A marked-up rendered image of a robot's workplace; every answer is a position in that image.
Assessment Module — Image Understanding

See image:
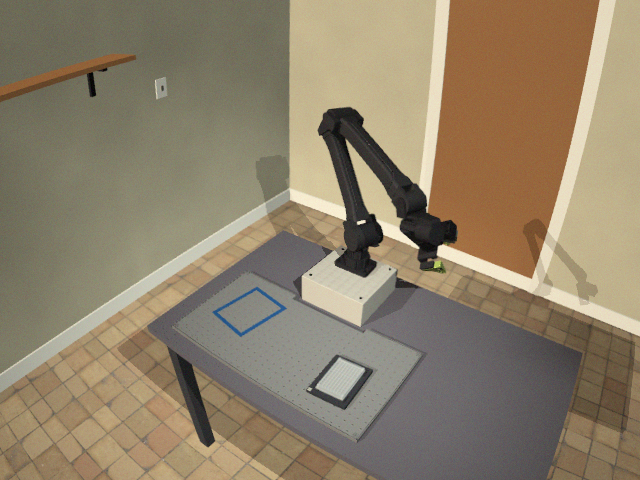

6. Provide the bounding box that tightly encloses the blue tape outline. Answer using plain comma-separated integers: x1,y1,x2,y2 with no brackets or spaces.
212,287,287,337

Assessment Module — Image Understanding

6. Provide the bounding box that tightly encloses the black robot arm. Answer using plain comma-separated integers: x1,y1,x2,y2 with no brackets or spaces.
318,107,458,278

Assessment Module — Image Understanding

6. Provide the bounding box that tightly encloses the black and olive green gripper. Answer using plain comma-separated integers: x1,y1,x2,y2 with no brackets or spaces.
412,241,451,274

